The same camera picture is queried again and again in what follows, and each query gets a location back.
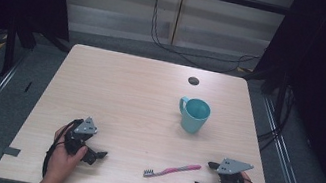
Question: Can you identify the pink toothbrush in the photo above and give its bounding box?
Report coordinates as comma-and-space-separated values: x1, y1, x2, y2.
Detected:
142, 155, 203, 183

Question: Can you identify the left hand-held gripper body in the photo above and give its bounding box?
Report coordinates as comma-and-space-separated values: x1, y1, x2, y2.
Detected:
61, 112, 101, 160

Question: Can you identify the person's left hand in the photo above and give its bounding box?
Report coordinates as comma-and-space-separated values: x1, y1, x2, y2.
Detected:
44, 122, 92, 183

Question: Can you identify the black floor cable bundle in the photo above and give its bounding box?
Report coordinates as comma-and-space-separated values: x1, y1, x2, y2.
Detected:
254, 80, 299, 156

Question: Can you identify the black stand leg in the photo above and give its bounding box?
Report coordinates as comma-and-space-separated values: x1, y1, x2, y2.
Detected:
0, 18, 21, 79

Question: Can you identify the teal cup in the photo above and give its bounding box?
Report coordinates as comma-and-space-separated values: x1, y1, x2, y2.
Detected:
173, 95, 214, 138

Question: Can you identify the dark round table grommet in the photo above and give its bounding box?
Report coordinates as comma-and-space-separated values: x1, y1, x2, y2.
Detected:
187, 76, 201, 88

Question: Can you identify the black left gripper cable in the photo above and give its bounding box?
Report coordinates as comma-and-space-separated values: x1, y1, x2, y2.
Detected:
40, 114, 83, 183

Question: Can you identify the grey tape strip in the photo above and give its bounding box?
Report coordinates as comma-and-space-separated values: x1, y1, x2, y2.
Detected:
1, 145, 22, 159

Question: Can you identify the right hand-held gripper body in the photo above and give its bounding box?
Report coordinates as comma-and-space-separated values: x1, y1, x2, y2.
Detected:
213, 156, 256, 183

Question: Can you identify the black hanging wall cable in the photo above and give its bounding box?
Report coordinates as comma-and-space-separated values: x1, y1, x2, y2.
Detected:
141, 0, 271, 80

